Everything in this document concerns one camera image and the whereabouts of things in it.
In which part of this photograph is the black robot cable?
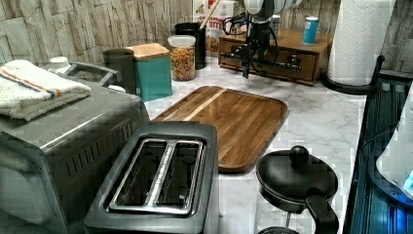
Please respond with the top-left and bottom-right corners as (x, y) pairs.
(221, 13), (281, 78)

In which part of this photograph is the glass jar of colourful cereal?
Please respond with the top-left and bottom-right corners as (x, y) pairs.
(168, 35), (196, 81)

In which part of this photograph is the white cup in tray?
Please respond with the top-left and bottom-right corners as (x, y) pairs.
(48, 57), (70, 73)

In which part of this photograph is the grey dish rack tray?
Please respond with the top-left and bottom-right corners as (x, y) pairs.
(42, 61), (123, 88)

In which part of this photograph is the cereal box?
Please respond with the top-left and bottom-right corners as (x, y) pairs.
(192, 0), (238, 56)

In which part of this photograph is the dark grey mug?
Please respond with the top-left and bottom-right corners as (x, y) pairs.
(103, 48), (136, 95)

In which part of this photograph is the black french press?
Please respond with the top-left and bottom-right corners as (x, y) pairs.
(256, 145), (339, 234)

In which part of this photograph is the black two-slot toaster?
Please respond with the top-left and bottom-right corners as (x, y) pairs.
(84, 122), (219, 234)

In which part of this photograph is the teal canister with wooden lid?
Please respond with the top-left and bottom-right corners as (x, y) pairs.
(128, 43), (172, 101)

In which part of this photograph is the wooden spoon handle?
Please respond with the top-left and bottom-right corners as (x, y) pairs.
(200, 0), (220, 29)

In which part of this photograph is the white paper towel roll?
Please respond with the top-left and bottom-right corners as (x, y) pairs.
(327, 0), (395, 86)

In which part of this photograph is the black utensil holder cup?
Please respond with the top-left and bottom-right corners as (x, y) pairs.
(174, 21), (207, 70)

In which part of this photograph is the black blue-lit side rail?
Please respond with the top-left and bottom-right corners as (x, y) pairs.
(343, 70), (413, 234)

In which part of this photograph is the wooden cutting board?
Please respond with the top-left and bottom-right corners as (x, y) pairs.
(155, 86), (288, 173)

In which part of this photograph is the blue can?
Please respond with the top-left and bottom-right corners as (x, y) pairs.
(303, 17), (319, 44)

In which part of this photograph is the folded white striped towel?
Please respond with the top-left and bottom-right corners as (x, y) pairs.
(0, 59), (92, 121)

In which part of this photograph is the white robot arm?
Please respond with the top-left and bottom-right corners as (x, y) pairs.
(241, 0), (302, 78)

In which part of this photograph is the small wooden drawer box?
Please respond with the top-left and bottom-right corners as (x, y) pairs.
(218, 29), (333, 86)

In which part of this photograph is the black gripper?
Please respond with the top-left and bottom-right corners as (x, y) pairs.
(241, 19), (272, 79)

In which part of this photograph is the black paper towel holder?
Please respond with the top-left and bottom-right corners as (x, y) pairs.
(320, 55), (386, 96)

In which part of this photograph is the stainless toaster oven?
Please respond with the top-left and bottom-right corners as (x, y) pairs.
(1, 82), (149, 234)

